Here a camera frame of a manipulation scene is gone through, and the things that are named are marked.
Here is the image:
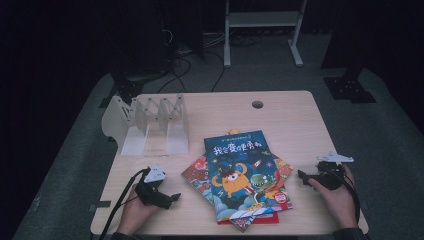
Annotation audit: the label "blue monster picture book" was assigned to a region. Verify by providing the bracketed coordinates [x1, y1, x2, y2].
[203, 129, 294, 223]

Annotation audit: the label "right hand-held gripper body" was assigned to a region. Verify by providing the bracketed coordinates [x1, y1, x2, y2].
[311, 151, 355, 192]

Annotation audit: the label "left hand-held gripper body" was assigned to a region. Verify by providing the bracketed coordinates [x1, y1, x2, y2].
[134, 163, 172, 210]

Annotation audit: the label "person's right hand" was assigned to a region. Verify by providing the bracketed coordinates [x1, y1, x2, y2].
[308, 165, 358, 230]

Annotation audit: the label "black floor cable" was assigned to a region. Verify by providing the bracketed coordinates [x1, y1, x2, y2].
[210, 49, 227, 93]
[156, 56, 193, 94]

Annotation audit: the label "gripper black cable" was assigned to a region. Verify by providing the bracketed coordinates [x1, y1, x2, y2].
[98, 167, 151, 240]
[328, 164, 362, 224]

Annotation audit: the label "clear acrylic book rack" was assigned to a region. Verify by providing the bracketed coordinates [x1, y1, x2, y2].
[100, 93, 190, 157]

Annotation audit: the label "colourful animal faces picture book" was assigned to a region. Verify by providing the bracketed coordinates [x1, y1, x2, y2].
[181, 128, 294, 233]

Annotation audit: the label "red picture book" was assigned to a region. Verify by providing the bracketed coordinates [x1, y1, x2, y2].
[217, 211, 280, 225]

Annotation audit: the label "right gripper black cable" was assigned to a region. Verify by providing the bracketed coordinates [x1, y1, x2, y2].
[328, 164, 362, 224]

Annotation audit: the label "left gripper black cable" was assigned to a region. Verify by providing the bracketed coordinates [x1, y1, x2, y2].
[98, 167, 151, 240]

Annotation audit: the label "white metal table frame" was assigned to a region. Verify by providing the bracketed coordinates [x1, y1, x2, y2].
[223, 0, 308, 69]

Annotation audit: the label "person's left hand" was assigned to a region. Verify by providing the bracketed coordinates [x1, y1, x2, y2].
[117, 185, 162, 235]

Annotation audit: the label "black floor base plate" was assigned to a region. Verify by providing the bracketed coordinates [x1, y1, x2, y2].
[323, 68, 378, 104]

